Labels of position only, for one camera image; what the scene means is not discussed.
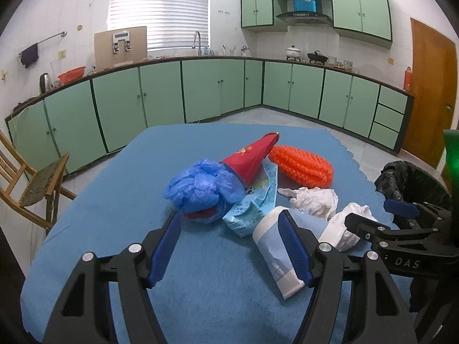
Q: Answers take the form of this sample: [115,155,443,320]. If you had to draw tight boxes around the black wok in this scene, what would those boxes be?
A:
[307,50,328,65]

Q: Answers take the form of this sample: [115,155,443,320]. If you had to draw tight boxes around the blue plastic bag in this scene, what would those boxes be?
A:
[164,159,245,224]

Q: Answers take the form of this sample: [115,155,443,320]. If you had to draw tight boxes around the dark hanging towel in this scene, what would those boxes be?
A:
[20,43,39,69]

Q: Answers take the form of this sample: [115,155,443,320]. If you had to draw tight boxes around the steel kettle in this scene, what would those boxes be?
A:
[39,73,53,94]

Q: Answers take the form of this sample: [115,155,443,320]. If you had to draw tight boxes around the kitchen faucet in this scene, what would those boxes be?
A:
[192,30,202,57]

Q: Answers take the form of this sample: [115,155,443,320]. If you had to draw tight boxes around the black trash bag bin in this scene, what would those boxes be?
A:
[374,161,452,210]

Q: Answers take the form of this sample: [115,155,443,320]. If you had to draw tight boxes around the cardboard box with water purifier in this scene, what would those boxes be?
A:
[94,26,148,72]

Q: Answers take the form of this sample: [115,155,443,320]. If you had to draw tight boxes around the white cooking pot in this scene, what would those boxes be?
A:
[285,46,301,61]

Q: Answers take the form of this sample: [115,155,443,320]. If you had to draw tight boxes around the red paper cone box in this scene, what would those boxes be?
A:
[222,132,279,187]

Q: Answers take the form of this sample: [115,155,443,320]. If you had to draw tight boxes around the red fire extinguisher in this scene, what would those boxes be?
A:
[403,67,412,92]

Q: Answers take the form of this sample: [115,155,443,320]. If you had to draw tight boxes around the blue table mat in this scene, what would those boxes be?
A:
[20,123,392,343]

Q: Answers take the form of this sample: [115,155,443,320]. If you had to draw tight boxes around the white window blind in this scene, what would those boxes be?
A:
[107,0,210,50]

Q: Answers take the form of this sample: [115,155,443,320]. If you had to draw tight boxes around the white blue paper cup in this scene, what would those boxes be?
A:
[252,206,328,300]

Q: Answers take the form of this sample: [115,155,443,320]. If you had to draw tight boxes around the light blue snack wrapper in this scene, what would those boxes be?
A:
[223,158,279,238]

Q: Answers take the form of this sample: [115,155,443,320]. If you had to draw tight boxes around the brown wooden door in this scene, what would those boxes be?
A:
[402,19,458,168]

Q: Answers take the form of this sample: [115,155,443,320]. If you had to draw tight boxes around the white tissue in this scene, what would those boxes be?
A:
[278,187,339,220]
[318,202,378,253]

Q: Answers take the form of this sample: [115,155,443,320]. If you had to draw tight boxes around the orange foam net on table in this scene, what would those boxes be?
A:
[269,145,334,189]

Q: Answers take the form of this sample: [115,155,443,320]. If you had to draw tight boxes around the range hood with blue film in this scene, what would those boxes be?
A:
[275,0,333,26]

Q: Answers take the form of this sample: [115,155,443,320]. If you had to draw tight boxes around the wooden chair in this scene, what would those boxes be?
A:
[1,132,77,234]

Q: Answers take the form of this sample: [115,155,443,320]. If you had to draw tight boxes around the red plastic basin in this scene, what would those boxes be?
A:
[58,66,85,85]

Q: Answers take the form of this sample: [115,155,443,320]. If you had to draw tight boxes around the green lower kitchen cabinets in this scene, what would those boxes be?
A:
[5,57,414,173]

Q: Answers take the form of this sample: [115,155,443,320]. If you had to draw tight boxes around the wall towel bar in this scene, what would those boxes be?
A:
[18,30,68,58]

